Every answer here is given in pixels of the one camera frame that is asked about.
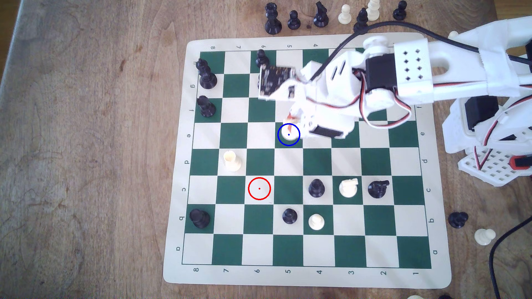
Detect green white chess mat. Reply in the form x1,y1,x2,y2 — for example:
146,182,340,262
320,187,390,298
163,32,452,289

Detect black camera circuit board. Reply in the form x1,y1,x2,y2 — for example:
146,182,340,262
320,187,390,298
258,64,298,101

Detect white perforated base plate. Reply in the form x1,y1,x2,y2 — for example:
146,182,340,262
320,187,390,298
458,147,532,187

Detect black knight chess piece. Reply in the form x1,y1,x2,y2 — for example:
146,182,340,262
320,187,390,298
314,1,329,28
368,180,390,199

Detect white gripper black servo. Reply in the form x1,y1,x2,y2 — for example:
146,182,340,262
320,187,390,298
289,96,359,140

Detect white knight chess piece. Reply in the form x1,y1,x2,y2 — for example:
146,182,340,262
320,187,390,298
339,178,359,198

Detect black queen chess piece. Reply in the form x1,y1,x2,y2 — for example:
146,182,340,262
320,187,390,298
265,2,282,35
199,71,218,90

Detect black bishop chess piece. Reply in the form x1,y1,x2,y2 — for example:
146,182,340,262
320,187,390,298
354,7,369,35

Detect red black white servo wires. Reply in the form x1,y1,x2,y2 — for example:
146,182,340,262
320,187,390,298
474,107,524,172

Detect white rook chess piece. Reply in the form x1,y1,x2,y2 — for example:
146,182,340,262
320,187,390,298
281,126,300,143
223,150,242,172

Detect black power cable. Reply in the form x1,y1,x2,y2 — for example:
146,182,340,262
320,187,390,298
490,216,532,299

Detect black rook chess piece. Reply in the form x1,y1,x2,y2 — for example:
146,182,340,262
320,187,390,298
190,209,211,229
196,96,216,118

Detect black camera cable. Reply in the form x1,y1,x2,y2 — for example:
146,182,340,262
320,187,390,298
308,22,532,81

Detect red black clamp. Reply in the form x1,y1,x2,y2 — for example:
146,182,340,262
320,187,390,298
510,154,532,170

